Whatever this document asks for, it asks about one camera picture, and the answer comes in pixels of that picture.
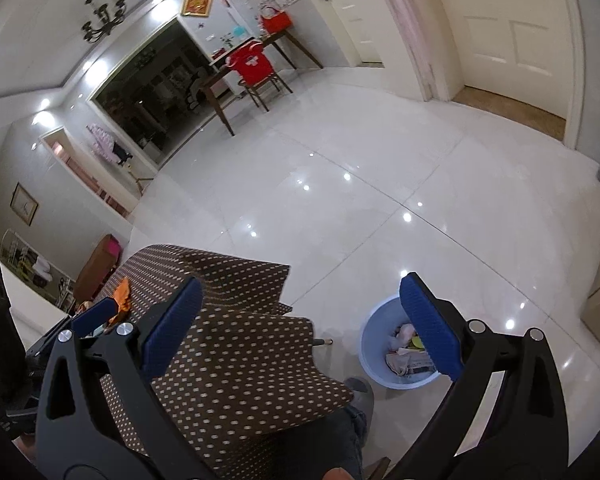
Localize blue plastic trash bin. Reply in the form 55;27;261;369
358;296;440;391

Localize orange snack bag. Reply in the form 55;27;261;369
108;276;132;326

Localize brown dotted tablecloth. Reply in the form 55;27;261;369
98;245;352;479

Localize black chandelier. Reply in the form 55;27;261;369
81;0;126;44

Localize wooden dining table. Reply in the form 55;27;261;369
201;27;324;136

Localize red covered chair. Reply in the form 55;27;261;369
226;39;292;112

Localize white panel door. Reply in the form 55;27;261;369
441;0;573;118

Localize red gold diamond decoration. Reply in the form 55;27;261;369
181;0;213;18

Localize red basket on table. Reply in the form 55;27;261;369
260;6;292;35

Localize framed wall picture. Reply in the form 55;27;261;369
9;183;38;226

